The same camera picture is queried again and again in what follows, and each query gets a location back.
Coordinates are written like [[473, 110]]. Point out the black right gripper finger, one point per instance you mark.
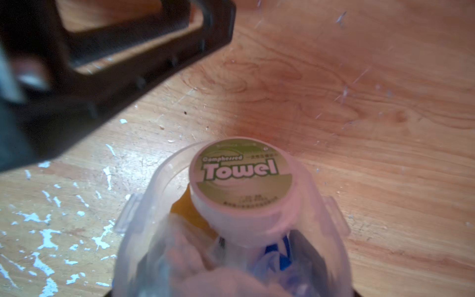
[[47, 106]]

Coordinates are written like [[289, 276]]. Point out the clear jar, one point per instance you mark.
[[170, 250]]

